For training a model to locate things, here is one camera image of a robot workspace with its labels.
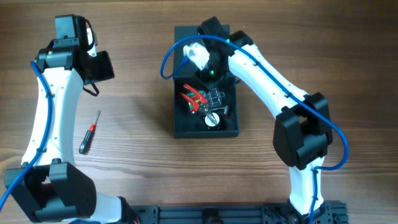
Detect blue cable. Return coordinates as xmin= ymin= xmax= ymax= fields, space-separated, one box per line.
xmin=0 ymin=60 xmax=53 ymax=212
xmin=160 ymin=35 xmax=350 ymax=224

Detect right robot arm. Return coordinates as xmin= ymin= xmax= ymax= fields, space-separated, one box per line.
xmin=191 ymin=17 xmax=333 ymax=222

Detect left blue cable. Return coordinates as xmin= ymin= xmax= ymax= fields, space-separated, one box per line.
xmin=0 ymin=60 xmax=53 ymax=212

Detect red handled snips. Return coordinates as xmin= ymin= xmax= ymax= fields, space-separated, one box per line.
xmin=181 ymin=83 xmax=216 ymax=123

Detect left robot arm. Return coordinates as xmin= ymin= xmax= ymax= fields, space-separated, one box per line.
xmin=5 ymin=14 xmax=139 ymax=223

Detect clear case coloured screwdrivers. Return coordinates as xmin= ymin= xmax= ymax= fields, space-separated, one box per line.
xmin=186 ymin=88 xmax=225 ymax=111

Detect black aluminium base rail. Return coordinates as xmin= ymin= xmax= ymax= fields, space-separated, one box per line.
xmin=124 ymin=202 xmax=349 ymax=224

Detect right blue cable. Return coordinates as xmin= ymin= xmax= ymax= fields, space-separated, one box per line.
xmin=160 ymin=35 xmax=350 ymax=224

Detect black red screwdriver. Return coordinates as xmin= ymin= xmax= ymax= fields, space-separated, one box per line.
xmin=79 ymin=110 xmax=101 ymax=154

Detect black round tape measure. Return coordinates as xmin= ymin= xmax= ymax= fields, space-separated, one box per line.
xmin=203 ymin=113 xmax=234 ymax=131

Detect silver metal wrench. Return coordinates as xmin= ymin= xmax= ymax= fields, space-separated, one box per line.
xmin=210 ymin=105 xmax=229 ymax=115

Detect dark green open box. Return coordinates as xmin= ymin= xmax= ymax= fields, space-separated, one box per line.
xmin=173 ymin=38 xmax=239 ymax=139

